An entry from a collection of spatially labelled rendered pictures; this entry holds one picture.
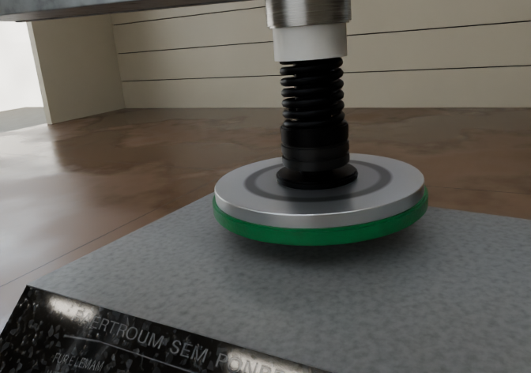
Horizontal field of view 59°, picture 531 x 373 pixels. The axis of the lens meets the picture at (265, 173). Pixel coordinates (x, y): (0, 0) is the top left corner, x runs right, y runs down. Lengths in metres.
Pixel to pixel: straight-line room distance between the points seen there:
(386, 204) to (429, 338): 0.12
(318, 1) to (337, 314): 0.26
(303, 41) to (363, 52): 6.30
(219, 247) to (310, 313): 0.15
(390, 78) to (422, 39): 0.62
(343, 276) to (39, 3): 0.42
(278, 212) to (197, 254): 0.11
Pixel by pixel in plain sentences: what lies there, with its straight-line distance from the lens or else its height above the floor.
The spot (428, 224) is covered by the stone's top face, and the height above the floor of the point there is 0.82.
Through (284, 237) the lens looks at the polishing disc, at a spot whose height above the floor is 0.86.
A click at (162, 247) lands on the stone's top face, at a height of 0.82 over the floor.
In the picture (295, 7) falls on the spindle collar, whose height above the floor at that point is 1.05.
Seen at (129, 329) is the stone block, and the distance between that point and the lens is 0.40.
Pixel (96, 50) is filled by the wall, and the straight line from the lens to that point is 8.96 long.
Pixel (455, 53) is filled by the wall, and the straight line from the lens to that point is 6.48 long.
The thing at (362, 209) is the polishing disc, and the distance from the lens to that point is 0.40.
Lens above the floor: 1.02
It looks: 16 degrees down
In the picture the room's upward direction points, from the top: 5 degrees counter-clockwise
